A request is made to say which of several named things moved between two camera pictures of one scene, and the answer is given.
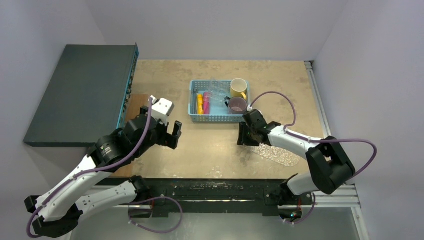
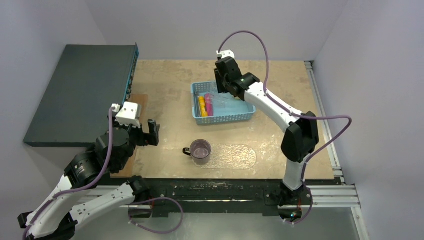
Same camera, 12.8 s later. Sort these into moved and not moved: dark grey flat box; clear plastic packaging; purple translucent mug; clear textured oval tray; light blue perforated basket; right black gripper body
Moved: clear textured oval tray; right black gripper body; clear plastic packaging; purple translucent mug
Not moved: dark grey flat box; light blue perforated basket
